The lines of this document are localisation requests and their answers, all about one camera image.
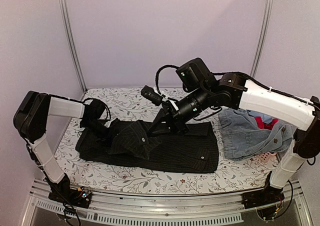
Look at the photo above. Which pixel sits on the red garment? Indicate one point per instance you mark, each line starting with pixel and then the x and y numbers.
pixel 263 125

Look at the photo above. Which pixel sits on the floral patterned table mat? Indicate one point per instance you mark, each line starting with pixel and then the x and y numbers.
pixel 127 104

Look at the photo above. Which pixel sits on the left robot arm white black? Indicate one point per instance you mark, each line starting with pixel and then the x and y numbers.
pixel 31 119

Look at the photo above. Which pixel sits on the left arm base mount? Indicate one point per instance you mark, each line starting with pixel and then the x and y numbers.
pixel 77 198

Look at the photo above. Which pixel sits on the light denim jacket with buttons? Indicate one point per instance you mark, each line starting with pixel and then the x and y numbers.
pixel 278 139

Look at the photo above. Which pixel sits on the right aluminium frame post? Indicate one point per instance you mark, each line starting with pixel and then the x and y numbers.
pixel 262 37

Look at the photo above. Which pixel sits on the light blue denim jeans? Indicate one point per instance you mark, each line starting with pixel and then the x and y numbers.
pixel 241 136

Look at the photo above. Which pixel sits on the aluminium frame post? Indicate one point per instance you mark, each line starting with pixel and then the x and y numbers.
pixel 71 44
pixel 262 37

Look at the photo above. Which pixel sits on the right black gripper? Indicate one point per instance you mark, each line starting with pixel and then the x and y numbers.
pixel 165 114

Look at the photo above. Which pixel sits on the black pinstriped shirt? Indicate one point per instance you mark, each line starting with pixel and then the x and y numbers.
pixel 127 145

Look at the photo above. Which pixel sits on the light blue shirt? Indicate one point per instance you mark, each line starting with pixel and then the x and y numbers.
pixel 264 118

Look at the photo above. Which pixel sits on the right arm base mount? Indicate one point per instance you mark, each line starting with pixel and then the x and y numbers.
pixel 267 202

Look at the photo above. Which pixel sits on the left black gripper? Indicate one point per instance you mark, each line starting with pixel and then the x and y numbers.
pixel 105 137

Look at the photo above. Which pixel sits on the pink perforated laundry basket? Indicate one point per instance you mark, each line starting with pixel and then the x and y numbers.
pixel 265 156

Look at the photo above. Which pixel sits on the left aluminium frame post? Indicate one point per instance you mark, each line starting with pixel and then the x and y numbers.
pixel 71 44

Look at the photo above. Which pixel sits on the front aluminium rail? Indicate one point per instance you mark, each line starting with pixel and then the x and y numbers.
pixel 111 208

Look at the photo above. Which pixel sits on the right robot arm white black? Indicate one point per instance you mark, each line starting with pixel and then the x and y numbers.
pixel 237 90

